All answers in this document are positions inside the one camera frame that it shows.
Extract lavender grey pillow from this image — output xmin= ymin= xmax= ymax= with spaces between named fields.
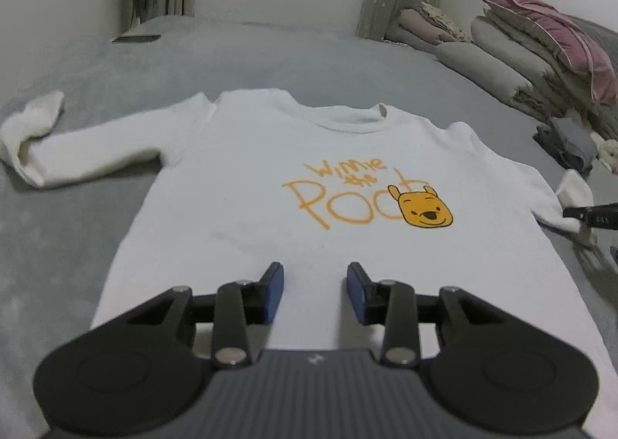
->
xmin=385 ymin=26 xmax=435 ymax=52

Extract folded grey clothes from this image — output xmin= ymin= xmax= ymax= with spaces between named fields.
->
xmin=533 ymin=115 xmax=598 ymax=174

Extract grey bed blanket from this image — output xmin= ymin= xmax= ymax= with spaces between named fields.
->
xmin=0 ymin=14 xmax=618 ymax=439

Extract dark hanging clothes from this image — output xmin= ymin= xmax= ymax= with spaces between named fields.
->
xmin=130 ymin=0 xmax=161 ymax=31

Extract pink quilt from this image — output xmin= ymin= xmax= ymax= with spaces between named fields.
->
xmin=479 ymin=0 xmax=618 ymax=107

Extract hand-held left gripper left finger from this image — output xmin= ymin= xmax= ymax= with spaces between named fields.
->
xmin=126 ymin=261 xmax=285 ymax=369

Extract white plush toy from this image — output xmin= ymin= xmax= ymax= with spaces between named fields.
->
xmin=591 ymin=132 xmax=618 ymax=174

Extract white printed sweatshirt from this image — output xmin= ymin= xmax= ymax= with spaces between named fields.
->
xmin=0 ymin=88 xmax=618 ymax=439

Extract grey quilted headboard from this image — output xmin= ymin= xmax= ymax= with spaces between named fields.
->
xmin=570 ymin=15 xmax=618 ymax=50

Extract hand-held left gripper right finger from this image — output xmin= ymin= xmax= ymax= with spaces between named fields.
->
xmin=346 ymin=261 xmax=504 ymax=369

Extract stack of folded quilts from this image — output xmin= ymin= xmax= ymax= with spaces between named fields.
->
xmin=470 ymin=5 xmax=599 ymax=129

